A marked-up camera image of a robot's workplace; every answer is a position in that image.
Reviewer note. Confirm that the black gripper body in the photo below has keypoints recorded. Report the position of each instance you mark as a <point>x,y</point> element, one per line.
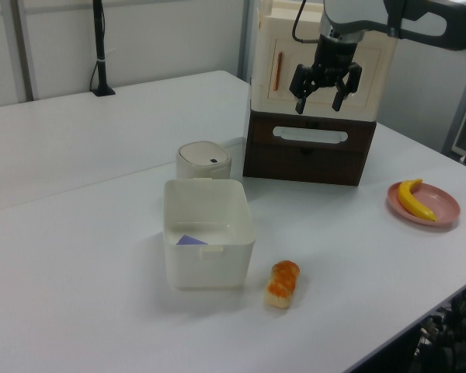
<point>332,58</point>

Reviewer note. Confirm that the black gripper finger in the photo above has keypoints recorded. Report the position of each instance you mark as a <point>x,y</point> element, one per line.
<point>301,83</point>
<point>349,83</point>

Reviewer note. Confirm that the purple cube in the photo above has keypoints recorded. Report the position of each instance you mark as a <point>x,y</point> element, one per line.
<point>190,241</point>

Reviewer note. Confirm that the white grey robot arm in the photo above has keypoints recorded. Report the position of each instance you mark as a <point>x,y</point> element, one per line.
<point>349,13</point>

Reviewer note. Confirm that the white square plastic box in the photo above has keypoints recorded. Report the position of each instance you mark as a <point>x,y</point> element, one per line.
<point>207,264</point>

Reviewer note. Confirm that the cream cabinet with door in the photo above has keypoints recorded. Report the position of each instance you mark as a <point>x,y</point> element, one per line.
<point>373,97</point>

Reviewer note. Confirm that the dark brown wooden drawer unit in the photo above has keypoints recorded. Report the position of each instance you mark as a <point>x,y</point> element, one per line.
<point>295,167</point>

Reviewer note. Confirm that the small beige trash can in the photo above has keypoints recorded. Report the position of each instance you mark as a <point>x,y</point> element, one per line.
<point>202,161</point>

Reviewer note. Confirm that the yellow banana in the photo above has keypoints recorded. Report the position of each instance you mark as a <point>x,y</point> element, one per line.
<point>407,200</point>

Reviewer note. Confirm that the pink plate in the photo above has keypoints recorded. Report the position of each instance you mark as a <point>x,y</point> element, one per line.
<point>444,204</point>

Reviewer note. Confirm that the toy bread with orange topping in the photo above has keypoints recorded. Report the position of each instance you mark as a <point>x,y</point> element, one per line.
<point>281,285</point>

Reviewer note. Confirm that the black pole with base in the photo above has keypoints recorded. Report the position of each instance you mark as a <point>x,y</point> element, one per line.
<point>99,50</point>

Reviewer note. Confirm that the black mesh chair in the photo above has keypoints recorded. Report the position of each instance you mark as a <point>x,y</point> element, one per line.
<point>456,334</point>

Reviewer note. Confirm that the grey metal rack frame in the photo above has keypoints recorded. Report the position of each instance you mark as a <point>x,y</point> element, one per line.
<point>460,109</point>

